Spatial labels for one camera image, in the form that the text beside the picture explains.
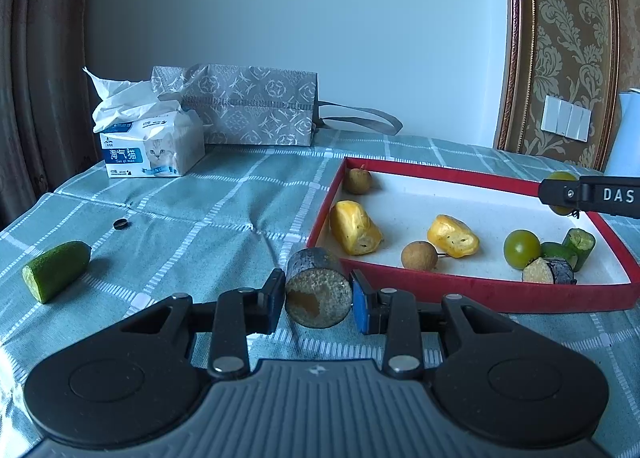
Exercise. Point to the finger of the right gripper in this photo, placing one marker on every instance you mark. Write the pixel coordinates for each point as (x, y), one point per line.
(577, 196)

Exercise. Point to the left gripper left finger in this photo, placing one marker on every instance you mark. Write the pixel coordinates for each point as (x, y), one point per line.
(239, 313)

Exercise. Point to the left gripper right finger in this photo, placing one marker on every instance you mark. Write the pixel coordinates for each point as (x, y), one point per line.
(394, 314)

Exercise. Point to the cut cucumber cylinder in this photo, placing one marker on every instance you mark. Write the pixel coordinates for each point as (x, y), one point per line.
(581, 243)

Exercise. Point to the dark green cucumber piece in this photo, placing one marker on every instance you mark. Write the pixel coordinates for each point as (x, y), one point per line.
(557, 254)

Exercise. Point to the brown longan with stem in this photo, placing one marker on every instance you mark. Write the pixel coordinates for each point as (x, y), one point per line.
(420, 256)

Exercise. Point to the dark sugarcane chunk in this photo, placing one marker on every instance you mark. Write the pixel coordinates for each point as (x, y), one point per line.
(318, 294)

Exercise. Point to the round-cut sugarcane chunk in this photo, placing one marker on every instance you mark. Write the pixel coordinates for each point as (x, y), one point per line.
(549, 271)

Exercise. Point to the yellow peeled fruit piece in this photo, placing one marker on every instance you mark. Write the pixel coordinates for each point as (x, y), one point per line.
(353, 228)

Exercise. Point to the yellow jackfruit piece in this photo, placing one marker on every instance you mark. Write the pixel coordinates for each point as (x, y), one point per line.
(453, 237)

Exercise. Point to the brown longan fruit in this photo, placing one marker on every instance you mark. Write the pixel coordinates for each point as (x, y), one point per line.
(357, 181)

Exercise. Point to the light blue electric kettle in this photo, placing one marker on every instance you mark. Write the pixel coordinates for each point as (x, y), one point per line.
(624, 159)

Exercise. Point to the small black cap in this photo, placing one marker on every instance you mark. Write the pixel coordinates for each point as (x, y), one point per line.
(120, 223)

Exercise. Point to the checked teal tablecloth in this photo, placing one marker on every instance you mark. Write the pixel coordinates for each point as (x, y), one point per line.
(238, 213)

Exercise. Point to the green cucumber end piece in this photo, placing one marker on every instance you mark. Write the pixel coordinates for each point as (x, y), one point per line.
(52, 271)

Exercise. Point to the tissue pack with cat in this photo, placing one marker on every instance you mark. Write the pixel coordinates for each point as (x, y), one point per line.
(142, 136)

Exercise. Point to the grey patterned gift bag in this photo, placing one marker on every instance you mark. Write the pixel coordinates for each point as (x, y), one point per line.
(251, 105)

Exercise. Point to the brown patterned curtain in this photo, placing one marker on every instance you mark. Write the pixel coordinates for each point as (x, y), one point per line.
(46, 131)

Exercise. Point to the white wall switch panel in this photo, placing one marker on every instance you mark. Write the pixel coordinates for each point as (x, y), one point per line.
(565, 119)

